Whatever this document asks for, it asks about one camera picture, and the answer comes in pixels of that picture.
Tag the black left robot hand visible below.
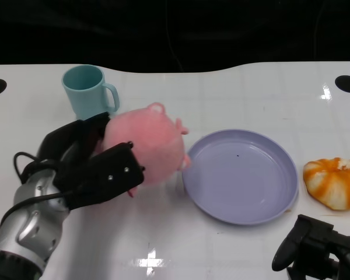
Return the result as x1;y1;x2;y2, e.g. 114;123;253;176
36;111;146;211

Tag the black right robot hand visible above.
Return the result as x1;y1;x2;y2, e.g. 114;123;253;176
271;214;350;280

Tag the pink plush beaver doll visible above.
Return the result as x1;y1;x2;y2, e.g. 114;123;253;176
93;101;192;200

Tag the lavender plastic plate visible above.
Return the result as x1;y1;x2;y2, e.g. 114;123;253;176
181;129;299;227

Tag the orange white striped bun toy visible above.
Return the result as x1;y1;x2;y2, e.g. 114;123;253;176
302;157;350;211

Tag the light blue plastic mug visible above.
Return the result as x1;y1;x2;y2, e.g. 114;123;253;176
61;64;120;120

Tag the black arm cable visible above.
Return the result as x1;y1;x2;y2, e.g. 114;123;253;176
0;151;87;228

